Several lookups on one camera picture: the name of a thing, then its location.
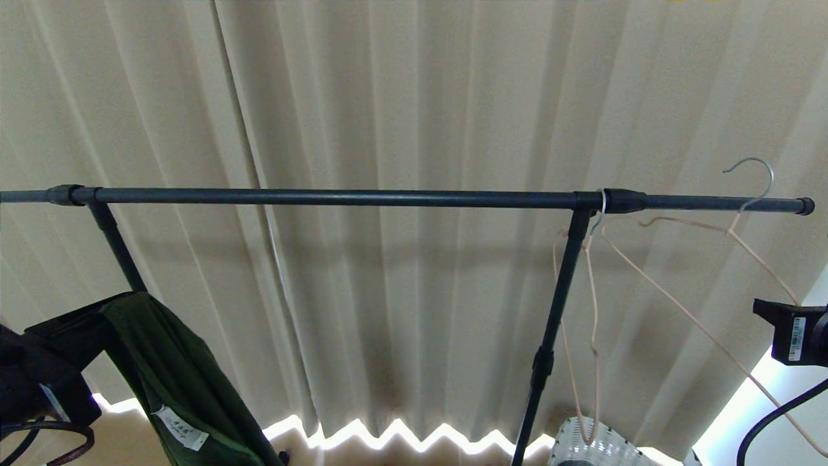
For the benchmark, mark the white laundry basket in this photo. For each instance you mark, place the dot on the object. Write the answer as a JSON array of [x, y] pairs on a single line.
[[595, 446]]

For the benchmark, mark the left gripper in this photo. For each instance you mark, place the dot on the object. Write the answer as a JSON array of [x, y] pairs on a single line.
[[32, 382]]

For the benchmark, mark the black clothes rack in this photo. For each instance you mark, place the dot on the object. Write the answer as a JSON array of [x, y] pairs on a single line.
[[388, 197]]

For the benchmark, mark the green long-sleeved shirt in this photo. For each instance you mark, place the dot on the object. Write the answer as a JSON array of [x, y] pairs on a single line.
[[174, 375]]

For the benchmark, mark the pink clothes hanger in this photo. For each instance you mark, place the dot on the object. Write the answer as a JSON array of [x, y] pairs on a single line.
[[595, 336], [770, 184]]

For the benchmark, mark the beige curtain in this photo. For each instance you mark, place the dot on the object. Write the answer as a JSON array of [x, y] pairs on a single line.
[[420, 97]]

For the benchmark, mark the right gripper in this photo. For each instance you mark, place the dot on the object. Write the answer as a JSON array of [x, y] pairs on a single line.
[[815, 336]]

